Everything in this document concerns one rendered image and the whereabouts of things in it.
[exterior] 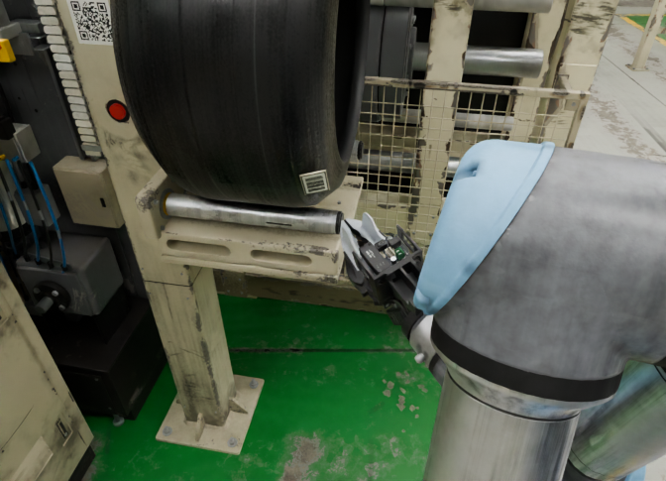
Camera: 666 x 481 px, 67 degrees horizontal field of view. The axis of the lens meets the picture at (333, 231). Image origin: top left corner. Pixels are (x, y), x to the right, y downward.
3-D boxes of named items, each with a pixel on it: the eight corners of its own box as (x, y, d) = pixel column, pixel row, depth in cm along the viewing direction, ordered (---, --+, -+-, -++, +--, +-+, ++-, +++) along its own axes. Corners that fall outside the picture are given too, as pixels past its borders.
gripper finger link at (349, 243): (338, 200, 71) (374, 242, 66) (346, 225, 76) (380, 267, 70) (319, 211, 71) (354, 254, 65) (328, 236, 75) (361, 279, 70)
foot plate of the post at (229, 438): (155, 440, 156) (153, 433, 153) (190, 369, 176) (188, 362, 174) (239, 455, 152) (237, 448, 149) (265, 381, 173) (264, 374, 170)
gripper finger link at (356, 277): (362, 238, 72) (396, 281, 66) (364, 246, 73) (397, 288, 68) (333, 255, 71) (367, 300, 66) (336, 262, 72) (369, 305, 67)
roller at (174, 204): (172, 205, 102) (163, 219, 98) (167, 187, 99) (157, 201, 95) (344, 224, 97) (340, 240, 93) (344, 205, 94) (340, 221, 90)
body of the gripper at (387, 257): (396, 219, 65) (457, 284, 58) (402, 257, 72) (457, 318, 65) (346, 249, 64) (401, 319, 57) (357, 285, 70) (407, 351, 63)
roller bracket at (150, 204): (145, 240, 97) (132, 197, 91) (218, 143, 128) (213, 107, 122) (161, 242, 97) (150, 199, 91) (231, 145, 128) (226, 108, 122)
